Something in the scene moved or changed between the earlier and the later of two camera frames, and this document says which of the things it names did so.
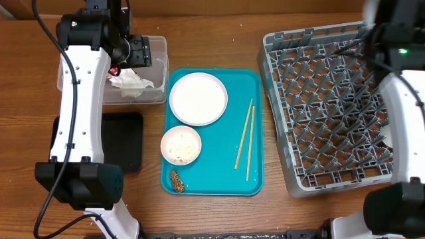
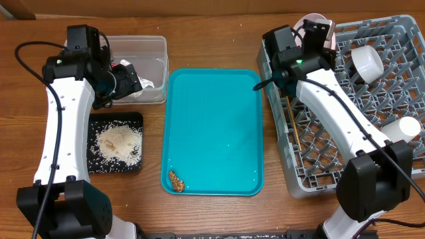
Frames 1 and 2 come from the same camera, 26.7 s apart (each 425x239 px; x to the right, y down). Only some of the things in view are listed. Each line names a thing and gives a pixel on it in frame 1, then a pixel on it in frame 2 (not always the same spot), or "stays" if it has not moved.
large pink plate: (198, 99) to (298, 40)
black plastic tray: (122, 139) stays
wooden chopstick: (242, 134) to (293, 123)
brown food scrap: (178, 184) stays
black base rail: (291, 234) stays
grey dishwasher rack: (327, 107) stays
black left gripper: (141, 54) to (129, 81)
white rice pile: (182, 148) to (122, 142)
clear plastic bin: (158, 74) stays
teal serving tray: (231, 160) stays
